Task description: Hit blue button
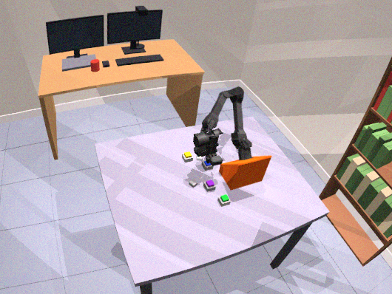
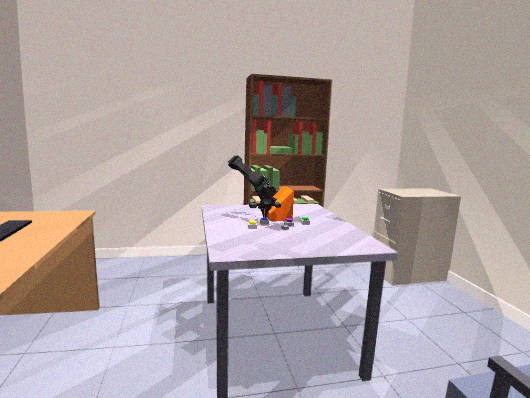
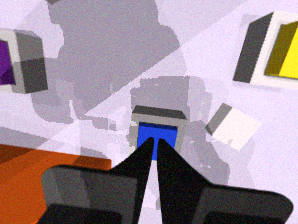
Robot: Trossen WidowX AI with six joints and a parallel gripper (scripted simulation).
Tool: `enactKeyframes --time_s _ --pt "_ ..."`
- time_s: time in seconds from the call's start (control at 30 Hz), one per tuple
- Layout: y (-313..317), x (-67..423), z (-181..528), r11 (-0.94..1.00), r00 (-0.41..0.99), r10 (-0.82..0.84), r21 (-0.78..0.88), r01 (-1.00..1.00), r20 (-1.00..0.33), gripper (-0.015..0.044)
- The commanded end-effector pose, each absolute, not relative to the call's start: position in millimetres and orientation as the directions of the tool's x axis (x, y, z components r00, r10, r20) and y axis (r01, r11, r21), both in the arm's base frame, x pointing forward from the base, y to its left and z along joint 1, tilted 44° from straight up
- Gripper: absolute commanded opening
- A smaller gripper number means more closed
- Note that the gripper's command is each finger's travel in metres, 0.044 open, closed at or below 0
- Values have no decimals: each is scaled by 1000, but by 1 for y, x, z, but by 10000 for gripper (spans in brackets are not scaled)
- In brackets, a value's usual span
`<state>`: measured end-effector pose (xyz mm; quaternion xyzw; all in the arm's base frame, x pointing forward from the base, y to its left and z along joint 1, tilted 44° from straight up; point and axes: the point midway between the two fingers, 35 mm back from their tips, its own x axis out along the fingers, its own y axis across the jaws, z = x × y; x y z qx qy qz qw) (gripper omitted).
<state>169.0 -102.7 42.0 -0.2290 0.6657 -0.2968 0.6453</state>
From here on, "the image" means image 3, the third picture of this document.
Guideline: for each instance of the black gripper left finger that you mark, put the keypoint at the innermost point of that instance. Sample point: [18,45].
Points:
[120,189]

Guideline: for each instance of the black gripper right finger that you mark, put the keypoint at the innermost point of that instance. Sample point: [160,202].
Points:
[186,196]

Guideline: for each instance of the blue button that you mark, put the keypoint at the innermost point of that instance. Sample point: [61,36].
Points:
[167,124]

